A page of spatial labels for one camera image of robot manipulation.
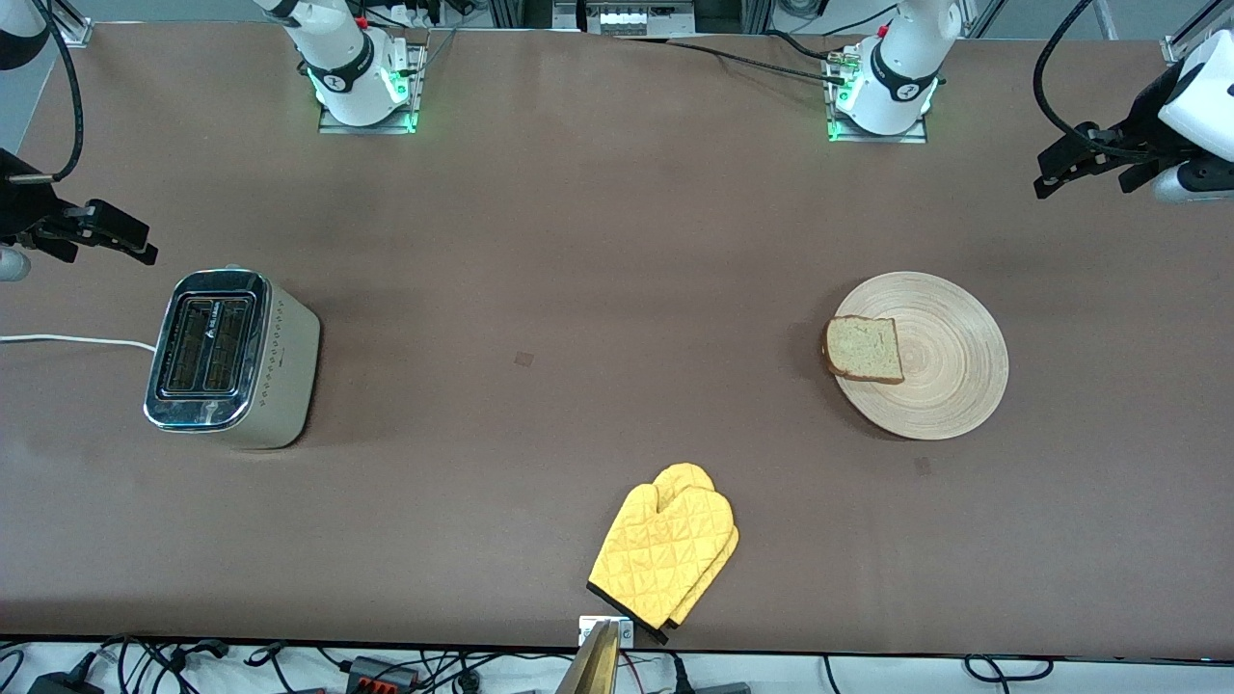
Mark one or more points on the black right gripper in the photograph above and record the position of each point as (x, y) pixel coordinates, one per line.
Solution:
(21, 210)

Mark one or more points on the round wooden plate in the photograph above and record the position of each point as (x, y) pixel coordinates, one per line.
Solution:
(950, 357)

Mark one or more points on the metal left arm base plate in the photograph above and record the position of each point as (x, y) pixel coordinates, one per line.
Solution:
(916, 135)

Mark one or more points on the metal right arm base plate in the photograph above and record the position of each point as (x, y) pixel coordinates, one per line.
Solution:
(416, 92)

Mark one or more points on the white metal bracket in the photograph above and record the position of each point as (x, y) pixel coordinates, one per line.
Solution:
(586, 628)

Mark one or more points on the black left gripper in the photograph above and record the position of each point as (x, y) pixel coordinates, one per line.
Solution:
(1141, 135)

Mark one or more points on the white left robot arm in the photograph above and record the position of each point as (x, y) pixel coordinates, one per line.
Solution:
(897, 67)

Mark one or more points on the brown bread slice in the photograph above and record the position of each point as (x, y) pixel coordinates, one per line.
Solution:
(865, 349)

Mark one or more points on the black power brick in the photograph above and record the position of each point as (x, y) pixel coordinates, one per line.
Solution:
(63, 685)

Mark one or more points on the aluminium frame post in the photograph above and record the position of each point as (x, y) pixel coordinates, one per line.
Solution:
(77, 31)
(1181, 46)

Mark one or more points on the yellow quilted oven mitt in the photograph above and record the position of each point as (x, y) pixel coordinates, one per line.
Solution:
(715, 564)
(665, 545)

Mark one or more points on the gold camera stand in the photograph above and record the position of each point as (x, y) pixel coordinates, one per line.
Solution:
(598, 665)

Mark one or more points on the white power strip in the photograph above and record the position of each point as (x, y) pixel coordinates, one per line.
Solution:
(627, 19)

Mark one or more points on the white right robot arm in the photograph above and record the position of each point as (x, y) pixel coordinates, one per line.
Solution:
(342, 58)

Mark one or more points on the black adapter with red plugs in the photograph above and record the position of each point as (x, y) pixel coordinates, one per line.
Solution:
(381, 673)

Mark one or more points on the beige chrome two-slot toaster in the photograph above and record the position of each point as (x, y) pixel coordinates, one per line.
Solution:
(280, 376)

